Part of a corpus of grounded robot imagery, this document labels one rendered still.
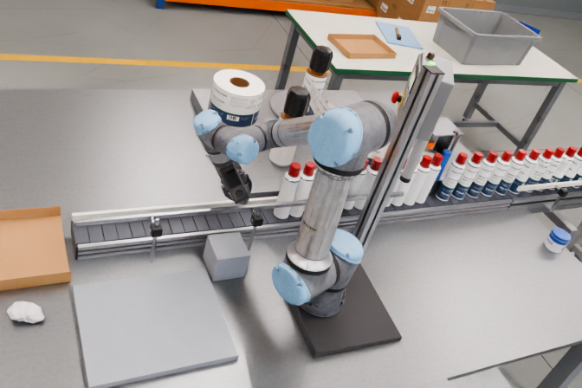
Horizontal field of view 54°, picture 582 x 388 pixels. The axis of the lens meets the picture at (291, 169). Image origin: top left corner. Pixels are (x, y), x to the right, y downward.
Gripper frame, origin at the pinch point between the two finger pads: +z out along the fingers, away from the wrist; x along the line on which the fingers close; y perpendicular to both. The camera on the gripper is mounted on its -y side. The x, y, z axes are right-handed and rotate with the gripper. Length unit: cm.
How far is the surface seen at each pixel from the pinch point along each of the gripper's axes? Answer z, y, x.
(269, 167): 14.2, 23.3, -13.9
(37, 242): -20, 2, 56
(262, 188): 10.8, 12.4, -7.9
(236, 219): 3.8, -1.3, 4.5
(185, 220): -4.0, 0.5, 18.4
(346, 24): 78, 171, -109
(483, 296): 44, -43, -56
